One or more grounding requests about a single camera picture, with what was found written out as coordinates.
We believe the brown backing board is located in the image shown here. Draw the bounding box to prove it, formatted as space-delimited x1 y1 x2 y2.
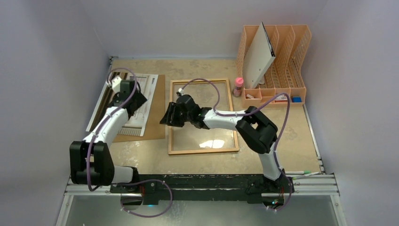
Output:
113 73 166 142

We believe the clear acrylic sheet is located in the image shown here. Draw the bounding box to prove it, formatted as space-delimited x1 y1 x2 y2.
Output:
160 79 239 155

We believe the wooden picture frame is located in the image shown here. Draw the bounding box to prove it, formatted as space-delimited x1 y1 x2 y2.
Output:
168 78 239 155

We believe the plant photo print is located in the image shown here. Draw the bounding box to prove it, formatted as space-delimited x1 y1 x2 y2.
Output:
86 71 165 142

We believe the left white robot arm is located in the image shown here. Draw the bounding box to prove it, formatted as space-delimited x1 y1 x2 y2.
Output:
69 80 147 193

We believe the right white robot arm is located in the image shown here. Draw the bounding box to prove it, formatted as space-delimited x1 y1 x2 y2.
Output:
160 95 283 192

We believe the pink capped bottle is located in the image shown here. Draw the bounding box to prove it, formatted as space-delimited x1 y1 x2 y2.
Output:
232 77 244 97

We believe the white board in organizer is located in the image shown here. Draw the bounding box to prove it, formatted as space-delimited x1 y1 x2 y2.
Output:
242 22 276 89

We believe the red white small box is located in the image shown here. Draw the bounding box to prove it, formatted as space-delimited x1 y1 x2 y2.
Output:
274 95 288 103

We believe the blue small box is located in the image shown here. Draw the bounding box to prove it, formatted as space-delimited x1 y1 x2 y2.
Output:
291 96 302 103

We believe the orange file organizer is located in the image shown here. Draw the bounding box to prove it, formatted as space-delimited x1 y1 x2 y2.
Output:
236 24 311 108

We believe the green tipped pen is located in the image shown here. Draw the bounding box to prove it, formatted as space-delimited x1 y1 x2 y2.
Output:
285 170 311 175

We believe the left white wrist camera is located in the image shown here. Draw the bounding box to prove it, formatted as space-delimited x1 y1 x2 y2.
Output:
105 75 122 93

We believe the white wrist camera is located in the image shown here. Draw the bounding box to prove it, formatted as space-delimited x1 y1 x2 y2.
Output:
105 75 122 93
176 88 184 97

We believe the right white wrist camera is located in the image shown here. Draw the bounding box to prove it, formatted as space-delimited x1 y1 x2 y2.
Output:
176 88 184 97

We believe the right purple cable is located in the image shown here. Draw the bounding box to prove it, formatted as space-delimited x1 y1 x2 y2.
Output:
176 78 295 213

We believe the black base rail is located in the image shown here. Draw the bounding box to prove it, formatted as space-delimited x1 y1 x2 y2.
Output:
110 174 295 207

